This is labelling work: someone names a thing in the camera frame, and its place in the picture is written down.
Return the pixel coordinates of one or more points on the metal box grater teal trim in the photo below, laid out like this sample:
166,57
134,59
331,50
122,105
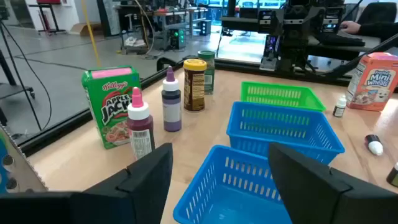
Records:
18,168

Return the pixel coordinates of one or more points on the yellow-lid dark spice jar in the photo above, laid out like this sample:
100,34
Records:
194,90

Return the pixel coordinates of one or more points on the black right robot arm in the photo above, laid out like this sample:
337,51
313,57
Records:
295,31

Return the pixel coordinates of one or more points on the black aluminium table frame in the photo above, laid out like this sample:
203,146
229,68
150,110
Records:
77,119

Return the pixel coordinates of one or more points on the green plastic basket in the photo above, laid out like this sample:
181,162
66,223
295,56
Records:
280,96

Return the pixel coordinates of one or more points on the blue plastic basket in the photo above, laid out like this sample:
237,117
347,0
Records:
280,109
233,202

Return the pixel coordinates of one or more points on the Mini Wheats cereal box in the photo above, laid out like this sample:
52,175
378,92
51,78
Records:
373,84

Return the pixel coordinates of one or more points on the metal workbench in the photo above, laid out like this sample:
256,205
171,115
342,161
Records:
161,18

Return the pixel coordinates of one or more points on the black dropper bottle white cap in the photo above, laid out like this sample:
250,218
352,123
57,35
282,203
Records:
374,146
339,109

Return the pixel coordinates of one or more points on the green dropper bottle white cap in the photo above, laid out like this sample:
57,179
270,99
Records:
393,177

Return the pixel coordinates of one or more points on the black tripod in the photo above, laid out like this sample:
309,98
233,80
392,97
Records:
6,68

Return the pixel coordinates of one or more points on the red food colouring bottle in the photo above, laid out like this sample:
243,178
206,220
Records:
140,124

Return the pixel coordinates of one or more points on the person's hand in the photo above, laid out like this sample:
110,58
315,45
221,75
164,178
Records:
350,27

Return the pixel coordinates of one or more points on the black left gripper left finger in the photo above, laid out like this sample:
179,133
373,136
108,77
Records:
136,193

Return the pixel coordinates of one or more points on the red-topped stand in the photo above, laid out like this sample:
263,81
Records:
46,15

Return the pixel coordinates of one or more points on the purple food colouring bottle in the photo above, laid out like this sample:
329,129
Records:
171,109

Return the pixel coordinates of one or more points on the green Apple Jacks cereal box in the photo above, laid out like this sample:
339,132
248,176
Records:
109,105

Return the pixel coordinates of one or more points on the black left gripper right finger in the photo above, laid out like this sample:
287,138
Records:
311,199

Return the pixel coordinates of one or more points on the cardboard box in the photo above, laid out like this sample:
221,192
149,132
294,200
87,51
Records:
81,28

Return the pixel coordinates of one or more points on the computer tower green lights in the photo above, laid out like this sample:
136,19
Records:
178,39

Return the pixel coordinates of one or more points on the green-lid herb jar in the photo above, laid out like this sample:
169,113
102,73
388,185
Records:
211,77

